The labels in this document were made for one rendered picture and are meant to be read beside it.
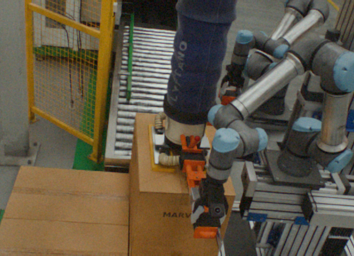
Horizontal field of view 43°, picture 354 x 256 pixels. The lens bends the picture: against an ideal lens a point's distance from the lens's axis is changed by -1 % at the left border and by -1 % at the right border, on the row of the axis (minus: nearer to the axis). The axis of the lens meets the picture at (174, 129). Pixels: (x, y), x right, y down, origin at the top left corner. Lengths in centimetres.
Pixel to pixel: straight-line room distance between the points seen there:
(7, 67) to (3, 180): 79
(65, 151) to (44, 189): 119
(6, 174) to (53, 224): 123
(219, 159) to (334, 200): 81
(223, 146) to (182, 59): 55
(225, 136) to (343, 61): 45
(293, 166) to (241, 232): 99
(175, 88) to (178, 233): 63
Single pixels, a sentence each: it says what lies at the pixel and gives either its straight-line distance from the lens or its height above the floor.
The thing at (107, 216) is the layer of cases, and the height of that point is 54.
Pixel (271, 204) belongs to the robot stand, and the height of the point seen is 87.
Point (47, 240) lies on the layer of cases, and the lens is 216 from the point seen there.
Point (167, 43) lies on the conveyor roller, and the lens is 427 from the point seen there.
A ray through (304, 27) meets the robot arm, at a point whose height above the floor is 148.
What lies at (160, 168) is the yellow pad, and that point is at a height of 96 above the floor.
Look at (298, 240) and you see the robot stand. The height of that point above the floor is 47.
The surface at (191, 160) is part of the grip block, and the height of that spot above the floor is 109.
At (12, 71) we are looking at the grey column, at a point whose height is 72.
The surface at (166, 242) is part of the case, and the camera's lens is 203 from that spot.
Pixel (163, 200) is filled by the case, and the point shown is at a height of 90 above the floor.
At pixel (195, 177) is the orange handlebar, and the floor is 109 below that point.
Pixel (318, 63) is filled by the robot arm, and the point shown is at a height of 160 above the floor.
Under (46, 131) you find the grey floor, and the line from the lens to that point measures 380.
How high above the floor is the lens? 213
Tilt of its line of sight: 33 degrees down
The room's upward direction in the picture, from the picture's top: 10 degrees clockwise
